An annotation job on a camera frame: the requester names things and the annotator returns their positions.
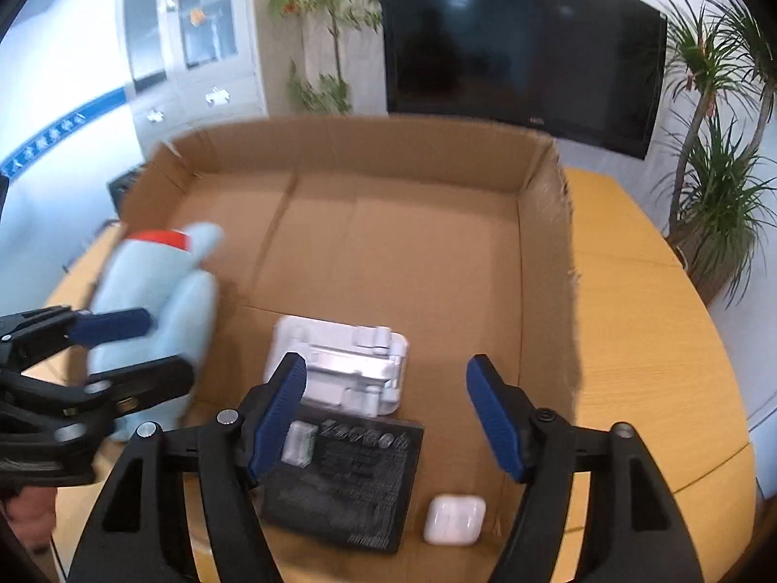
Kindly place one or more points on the black wall television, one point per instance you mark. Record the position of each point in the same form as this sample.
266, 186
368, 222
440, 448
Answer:
516, 42

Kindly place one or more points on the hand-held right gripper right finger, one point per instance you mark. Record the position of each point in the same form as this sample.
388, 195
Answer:
495, 419

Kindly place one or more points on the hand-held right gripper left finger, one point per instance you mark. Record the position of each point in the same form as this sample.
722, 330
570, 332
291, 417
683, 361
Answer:
279, 419

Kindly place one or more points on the white earbuds case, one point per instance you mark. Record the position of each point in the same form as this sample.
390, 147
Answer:
455, 519

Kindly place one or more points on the light blue plush toy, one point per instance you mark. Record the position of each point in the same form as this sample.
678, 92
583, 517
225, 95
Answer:
158, 291

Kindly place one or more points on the cardboard box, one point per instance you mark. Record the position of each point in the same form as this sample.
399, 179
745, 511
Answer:
394, 243

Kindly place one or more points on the black product box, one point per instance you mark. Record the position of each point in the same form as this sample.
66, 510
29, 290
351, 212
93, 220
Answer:
358, 486

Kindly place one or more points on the grey glass door cabinet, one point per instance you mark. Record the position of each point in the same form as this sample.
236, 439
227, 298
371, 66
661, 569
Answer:
200, 91

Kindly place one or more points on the person's left hand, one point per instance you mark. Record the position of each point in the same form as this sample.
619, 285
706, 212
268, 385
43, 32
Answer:
30, 513

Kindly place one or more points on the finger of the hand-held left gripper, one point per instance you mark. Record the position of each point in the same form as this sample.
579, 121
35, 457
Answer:
115, 325
152, 379

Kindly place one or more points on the potted palm plant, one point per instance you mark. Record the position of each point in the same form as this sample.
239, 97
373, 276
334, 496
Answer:
722, 194

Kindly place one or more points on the white folding phone stand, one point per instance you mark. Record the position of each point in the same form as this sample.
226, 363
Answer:
352, 352

